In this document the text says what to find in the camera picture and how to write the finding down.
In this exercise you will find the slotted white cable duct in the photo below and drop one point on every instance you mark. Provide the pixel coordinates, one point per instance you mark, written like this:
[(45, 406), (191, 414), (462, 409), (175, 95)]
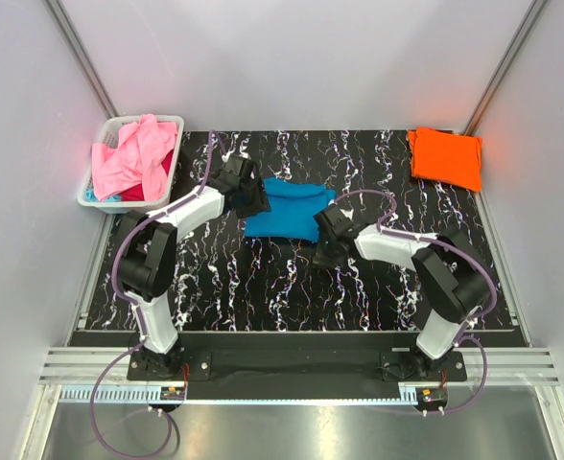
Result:
[(376, 392)]

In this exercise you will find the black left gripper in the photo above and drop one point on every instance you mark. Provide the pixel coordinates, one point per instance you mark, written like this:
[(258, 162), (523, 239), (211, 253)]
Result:
[(260, 203)]

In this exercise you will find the pink t-shirt in basket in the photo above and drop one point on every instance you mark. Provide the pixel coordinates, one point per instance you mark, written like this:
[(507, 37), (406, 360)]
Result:
[(141, 146)]

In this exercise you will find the red t-shirt in basket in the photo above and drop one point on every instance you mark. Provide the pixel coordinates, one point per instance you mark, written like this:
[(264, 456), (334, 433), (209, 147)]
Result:
[(152, 185)]

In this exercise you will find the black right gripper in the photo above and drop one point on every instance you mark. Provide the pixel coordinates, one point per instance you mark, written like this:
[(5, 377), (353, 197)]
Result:
[(320, 261)]

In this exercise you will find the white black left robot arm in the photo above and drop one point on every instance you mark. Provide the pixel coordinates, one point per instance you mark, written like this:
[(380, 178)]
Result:
[(145, 263)]

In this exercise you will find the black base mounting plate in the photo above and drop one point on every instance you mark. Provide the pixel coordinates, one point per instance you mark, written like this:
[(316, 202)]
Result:
[(307, 359)]

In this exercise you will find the folded orange t-shirt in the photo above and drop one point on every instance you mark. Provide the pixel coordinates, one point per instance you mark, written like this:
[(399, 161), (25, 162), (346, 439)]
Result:
[(446, 157)]

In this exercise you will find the blue t-shirt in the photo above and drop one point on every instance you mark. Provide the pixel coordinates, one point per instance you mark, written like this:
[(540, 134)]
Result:
[(292, 211)]

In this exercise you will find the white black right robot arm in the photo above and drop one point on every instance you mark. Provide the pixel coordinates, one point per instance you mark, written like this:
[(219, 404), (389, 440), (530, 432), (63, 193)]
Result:
[(453, 277)]

